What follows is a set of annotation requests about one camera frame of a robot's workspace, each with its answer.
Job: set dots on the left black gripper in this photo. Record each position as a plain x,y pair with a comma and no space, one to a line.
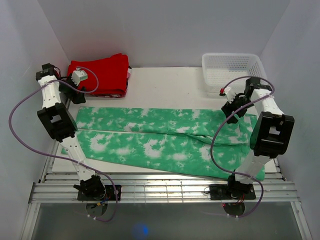
75,98

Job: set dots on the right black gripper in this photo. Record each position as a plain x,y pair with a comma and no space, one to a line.
228,108

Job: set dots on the green tie-dye trousers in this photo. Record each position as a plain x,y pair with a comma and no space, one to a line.
184,141

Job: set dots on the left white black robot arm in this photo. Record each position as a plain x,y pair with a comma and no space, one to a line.
61,126

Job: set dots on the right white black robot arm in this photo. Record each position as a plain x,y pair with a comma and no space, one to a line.
270,136

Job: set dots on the folded red trousers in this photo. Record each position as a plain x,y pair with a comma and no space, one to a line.
110,72

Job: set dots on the white plastic basket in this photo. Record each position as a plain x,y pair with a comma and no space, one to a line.
220,68

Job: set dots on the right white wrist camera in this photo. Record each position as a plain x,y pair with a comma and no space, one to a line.
228,93

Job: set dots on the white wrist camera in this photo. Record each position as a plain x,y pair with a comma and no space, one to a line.
228,93
78,76

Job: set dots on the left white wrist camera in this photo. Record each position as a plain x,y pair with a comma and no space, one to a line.
78,76

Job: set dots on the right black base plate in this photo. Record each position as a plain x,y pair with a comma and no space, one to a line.
217,192

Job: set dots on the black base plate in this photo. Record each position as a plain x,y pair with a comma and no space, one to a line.
217,192
109,195

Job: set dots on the aluminium frame rail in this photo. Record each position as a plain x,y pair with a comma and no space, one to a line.
148,186

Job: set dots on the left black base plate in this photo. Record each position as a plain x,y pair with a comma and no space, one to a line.
109,195

